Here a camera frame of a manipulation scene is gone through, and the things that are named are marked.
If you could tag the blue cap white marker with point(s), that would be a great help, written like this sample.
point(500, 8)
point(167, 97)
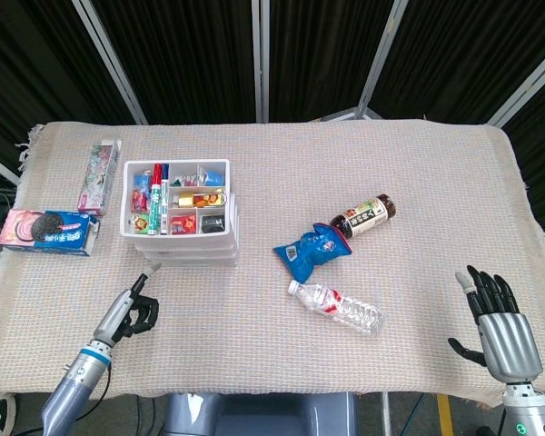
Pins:
point(165, 200)

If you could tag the white plastic drawer organizer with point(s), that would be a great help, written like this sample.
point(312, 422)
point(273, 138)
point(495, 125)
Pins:
point(177, 237)

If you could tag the clear plastic water bottle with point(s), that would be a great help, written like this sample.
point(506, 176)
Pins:
point(340, 309)

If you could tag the blue foil packet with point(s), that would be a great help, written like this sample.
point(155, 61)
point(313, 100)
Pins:
point(211, 175)

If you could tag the grey robot torso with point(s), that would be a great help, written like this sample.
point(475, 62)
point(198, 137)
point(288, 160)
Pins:
point(259, 415)

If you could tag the blue Oreo cookie box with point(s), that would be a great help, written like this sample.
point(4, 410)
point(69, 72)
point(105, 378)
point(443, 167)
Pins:
point(50, 231)

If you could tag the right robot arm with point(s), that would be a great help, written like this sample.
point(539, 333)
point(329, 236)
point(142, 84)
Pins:
point(524, 413)

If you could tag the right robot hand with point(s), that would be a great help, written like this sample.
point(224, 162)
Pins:
point(508, 345)

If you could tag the yellow lion candy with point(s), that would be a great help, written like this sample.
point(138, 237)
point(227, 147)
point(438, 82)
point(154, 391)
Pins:
point(140, 224)

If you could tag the red cap green marker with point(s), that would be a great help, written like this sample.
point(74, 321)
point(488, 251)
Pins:
point(155, 204)

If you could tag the blue snack bag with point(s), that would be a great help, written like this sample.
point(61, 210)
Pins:
point(304, 252)

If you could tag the green triangular item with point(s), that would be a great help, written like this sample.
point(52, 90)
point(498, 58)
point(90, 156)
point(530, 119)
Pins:
point(178, 182)

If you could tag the red wrapped candy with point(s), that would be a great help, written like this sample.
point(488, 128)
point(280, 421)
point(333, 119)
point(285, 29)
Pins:
point(139, 200)

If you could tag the floral pink green carton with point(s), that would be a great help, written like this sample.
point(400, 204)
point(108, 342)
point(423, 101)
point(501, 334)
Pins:
point(97, 177)

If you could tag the blue wrapped candy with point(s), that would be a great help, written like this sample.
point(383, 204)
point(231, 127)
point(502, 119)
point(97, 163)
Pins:
point(141, 179)

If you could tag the beige woven tablecloth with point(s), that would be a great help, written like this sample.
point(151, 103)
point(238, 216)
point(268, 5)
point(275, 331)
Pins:
point(254, 318)

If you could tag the clear plastic drawer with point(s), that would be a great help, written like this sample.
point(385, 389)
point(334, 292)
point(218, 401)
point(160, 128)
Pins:
point(186, 253)
point(191, 264)
point(186, 243)

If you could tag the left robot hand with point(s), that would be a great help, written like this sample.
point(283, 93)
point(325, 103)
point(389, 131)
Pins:
point(115, 313)

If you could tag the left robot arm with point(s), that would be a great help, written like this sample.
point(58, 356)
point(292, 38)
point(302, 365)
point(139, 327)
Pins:
point(72, 390)

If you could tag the red candy packet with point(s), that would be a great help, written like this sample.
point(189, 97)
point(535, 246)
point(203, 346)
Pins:
point(183, 224)

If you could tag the brown sauce bottle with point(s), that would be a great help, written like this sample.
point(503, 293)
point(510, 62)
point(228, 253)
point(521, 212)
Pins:
point(363, 215)

